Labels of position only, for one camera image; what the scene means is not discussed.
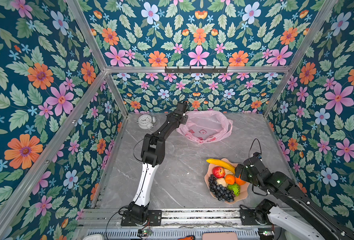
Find pink box at bottom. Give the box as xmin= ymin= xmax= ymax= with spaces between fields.
xmin=202 ymin=232 xmax=238 ymax=240

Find fake beige ginger root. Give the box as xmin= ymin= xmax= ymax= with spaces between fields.
xmin=225 ymin=169 xmax=234 ymax=175

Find pink plastic bag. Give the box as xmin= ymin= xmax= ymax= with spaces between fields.
xmin=177 ymin=110 xmax=233 ymax=145

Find fake beige garlic bulb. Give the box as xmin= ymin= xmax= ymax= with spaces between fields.
xmin=216 ymin=178 xmax=228 ymax=188

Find aluminium mounting rail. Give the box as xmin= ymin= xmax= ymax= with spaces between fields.
xmin=78 ymin=207 xmax=270 ymax=228

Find orange tool handle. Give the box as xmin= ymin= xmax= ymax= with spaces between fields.
xmin=178 ymin=236 xmax=196 ymax=240

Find fake green apple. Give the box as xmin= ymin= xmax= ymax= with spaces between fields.
xmin=227 ymin=183 xmax=241 ymax=197

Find fake purple grapes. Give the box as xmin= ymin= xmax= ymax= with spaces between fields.
xmin=208 ymin=175 xmax=234 ymax=203

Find white object bottom left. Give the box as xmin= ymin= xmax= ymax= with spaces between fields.
xmin=82 ymin=234 xmax=105 ymax=240

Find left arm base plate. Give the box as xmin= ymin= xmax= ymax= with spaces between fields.
xmin=121 ymin=210 xmax=163 ymax=227

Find fake yellow banana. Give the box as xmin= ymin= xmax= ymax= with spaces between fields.
xmin=206 ymin=159 xmax=236 ymax=174

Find fake orange tangerine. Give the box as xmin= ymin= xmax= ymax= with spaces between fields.
xmin=225 ymin=174 xmax=236 ymax=185

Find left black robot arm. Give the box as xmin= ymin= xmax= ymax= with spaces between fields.
xmin=124 ymin=101 xmax=189 ymax=225

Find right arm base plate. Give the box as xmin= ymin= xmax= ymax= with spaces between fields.
xmin=239 ymin=205 xmax=273 ymax=226

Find black hook rail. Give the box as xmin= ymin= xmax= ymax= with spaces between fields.
xmin=164 ymin=66 xmax=228 ymax=75

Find white alarm clock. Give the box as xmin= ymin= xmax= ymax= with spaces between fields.
xmin=137 ymin=114 xmax=157 ymax=130

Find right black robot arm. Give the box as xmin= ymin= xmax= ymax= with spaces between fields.
xmin=235 ymin=152 xmax=354 ymax=240

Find fake red apple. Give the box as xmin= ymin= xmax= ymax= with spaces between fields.
xmin=212 ymin=166 xmax=226 ymax=179

